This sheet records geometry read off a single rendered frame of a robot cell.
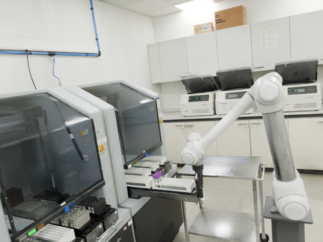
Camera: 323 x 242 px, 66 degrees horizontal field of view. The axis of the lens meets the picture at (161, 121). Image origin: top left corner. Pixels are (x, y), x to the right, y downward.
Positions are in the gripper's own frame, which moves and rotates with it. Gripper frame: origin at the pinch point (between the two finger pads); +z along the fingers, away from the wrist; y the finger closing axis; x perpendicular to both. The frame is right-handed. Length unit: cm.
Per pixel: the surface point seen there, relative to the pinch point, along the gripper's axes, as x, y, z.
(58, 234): -54, 72, -7
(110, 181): -54, 25, -15
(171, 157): -131, -229, 61
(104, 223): -45, 47, 1
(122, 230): -45, 32, 15
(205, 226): -13, -37, 52
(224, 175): 10.7, -25.4, -2.1
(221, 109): -35, -230, -19
